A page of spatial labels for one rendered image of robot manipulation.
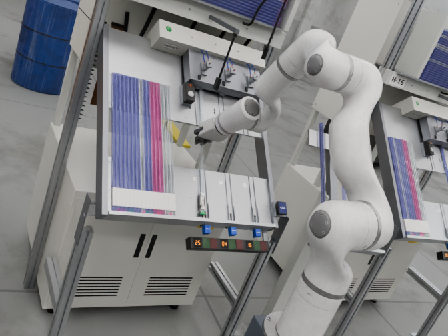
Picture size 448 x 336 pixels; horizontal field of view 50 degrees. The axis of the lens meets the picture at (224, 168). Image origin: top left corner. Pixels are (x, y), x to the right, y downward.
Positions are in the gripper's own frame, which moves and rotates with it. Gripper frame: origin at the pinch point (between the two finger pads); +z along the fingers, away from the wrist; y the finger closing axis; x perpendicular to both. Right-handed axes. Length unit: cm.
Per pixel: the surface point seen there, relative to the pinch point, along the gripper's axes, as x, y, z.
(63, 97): -34, 37, 61
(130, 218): 33.8, 25.5, 0.6
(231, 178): 12.6, -13.5, 0.0
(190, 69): -26.0, 7.7, -3.6
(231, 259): 22, -85, 103
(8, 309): 59, 44, 78
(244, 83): -27.7, -17.2, -4.0
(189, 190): 20.6, 4.3, -0.1
